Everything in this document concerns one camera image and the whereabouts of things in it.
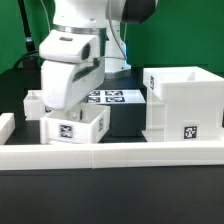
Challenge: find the black cable with connector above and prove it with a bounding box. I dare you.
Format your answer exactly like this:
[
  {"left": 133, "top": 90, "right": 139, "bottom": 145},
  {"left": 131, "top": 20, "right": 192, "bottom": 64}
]
[{"left": 13, "top": 49, "right": 41, "bottom": 70}]

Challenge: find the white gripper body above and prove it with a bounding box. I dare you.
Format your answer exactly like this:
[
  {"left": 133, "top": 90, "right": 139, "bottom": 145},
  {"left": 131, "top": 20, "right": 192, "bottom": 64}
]
[{"left": 39, "top": 30, "right": 104, "bottom": 111}]

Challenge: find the white front drawer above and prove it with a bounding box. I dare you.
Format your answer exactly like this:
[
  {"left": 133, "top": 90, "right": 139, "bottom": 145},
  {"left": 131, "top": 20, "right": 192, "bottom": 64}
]
[{"left": 40, "top": 103, "right": 110, "bottom": 144}]

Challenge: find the white rear drawer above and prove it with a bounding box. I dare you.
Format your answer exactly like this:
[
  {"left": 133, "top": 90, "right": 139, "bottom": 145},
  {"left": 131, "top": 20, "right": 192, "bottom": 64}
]
[{"left": 23, "top": 90, "right": 45, "bottom": 120}]

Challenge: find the white marker tag sheet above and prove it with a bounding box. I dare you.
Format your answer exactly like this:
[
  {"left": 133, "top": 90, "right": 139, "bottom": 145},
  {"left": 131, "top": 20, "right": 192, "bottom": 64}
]
[{"left": 88, "top": 90, "right": 145, "bottom": 105}]

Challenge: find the white thin cable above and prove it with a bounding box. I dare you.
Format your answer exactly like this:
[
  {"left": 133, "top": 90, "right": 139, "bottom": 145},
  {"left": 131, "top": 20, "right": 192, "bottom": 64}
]
[{"left": 39, "top": 0, "right": 53, "bottom": 31}]

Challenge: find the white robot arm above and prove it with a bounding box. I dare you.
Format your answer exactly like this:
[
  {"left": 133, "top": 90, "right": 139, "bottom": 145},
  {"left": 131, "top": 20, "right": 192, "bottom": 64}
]
[{"left": 39, "top": 0, "right": 158, "bottom": 111}]

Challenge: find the white drawer cabinet box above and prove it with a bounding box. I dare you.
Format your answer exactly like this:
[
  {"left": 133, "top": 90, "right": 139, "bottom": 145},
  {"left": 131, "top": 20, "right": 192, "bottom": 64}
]
[{"left": 143, "top": 67, "right": 224, "bottom": 142}]

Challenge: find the white drawer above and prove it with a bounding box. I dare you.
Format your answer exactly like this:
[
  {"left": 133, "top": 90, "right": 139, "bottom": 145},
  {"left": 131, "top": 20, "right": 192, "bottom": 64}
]
[
  {"left": 23, "top": 90, "right": 45, "bottom": 120},
  {"left": 40, "top": 103, "right": 110, "bottom": 144}
]

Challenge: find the white U-shaped border fence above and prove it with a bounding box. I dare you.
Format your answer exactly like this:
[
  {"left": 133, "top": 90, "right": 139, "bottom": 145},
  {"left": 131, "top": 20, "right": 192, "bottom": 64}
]
[{"left": 0, "top": 113, "right": 224, "bottom": 170}]

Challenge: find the black pole stand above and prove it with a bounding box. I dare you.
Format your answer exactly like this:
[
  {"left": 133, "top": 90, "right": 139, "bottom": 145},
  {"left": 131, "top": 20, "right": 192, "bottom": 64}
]
[{"left": 15, "top": 0, "right": 39, "bottom": 70}]

